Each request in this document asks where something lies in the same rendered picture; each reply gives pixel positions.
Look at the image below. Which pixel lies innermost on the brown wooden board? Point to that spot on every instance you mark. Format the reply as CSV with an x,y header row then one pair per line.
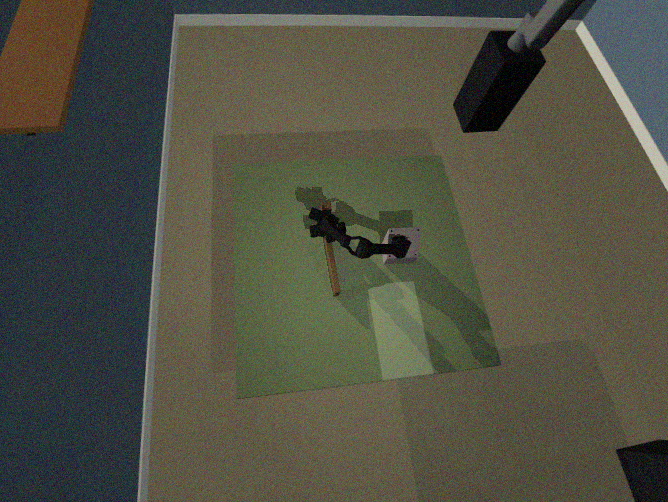
x,y
332,268

